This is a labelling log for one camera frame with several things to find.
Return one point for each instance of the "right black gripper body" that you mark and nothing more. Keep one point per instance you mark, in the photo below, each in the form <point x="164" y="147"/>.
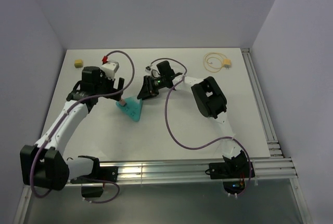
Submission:
<point x="158" y="83"/>

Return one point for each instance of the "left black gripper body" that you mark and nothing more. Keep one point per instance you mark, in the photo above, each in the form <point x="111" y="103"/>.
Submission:
<point x="106" y="84"/>

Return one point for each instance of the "teal triangular power strip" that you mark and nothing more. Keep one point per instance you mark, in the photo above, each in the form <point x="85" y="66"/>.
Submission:
<point x="132" y="109"/>

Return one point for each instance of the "pink usb charger plug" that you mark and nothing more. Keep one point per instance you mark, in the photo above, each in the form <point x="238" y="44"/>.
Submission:
<point x="122" y="102"/>

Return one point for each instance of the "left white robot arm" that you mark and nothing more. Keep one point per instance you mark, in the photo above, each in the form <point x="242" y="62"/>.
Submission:
<point x="42" y="164"/>

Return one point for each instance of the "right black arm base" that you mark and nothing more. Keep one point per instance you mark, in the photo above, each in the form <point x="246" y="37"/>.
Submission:
<point x="229" y="177"/>

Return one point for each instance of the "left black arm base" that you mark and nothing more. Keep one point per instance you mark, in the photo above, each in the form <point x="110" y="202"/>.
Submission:
<point x="93" y="186"/>

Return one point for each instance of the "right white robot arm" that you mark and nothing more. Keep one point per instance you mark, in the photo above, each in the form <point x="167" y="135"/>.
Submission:
<point x="210" y="101"/>

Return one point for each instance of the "yellow cube block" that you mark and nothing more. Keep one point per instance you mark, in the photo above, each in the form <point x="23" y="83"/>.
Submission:
<point x="78" y="63"/>

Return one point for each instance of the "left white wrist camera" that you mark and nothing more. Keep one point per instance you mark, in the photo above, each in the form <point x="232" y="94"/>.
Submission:
<point x="109" y="67"/>

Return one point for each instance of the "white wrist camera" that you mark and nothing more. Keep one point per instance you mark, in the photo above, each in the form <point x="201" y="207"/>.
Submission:
<point x="109" y="67"/>
<point x="149" y="69"/>

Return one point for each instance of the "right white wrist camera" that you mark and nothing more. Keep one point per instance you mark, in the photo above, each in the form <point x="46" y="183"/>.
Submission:
<point x="149" y="69"/>

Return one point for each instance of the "aluminium rail frame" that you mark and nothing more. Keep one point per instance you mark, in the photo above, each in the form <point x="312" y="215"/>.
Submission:
<point x="155" y="174"/>

